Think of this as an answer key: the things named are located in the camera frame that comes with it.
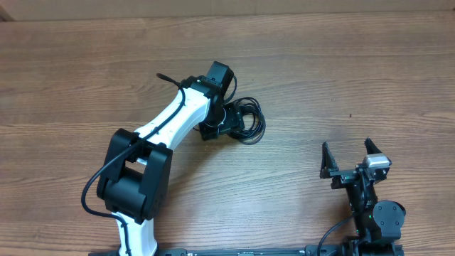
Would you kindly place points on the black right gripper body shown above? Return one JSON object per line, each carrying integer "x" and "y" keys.
{"x": 343, "y": 178}

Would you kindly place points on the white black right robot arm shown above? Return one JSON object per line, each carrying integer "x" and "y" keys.
{"x": 377, "y": 223}

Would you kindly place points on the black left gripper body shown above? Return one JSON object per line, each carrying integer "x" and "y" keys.
{"x": 232, "y": 120}

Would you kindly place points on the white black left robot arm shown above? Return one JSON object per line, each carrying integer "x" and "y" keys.
{"x": 131, "y": 185}

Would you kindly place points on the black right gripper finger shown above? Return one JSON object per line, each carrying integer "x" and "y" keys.
{"x": 370, "y": 147}
{"x": 328, "y": 162}

